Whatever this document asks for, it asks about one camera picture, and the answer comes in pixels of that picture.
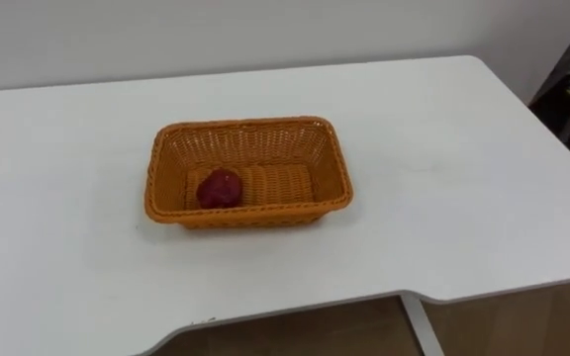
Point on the red fruit soft toy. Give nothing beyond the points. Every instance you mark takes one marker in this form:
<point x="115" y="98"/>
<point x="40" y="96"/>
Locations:
<point x="219" y="189"/>

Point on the orange woven basket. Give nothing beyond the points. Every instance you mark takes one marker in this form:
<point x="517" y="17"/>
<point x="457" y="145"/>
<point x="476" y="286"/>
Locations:
<point x="334" y="178"/>

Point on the white desk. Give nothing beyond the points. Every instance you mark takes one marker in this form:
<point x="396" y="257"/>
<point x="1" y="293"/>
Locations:
<point x="463" y="173"/>

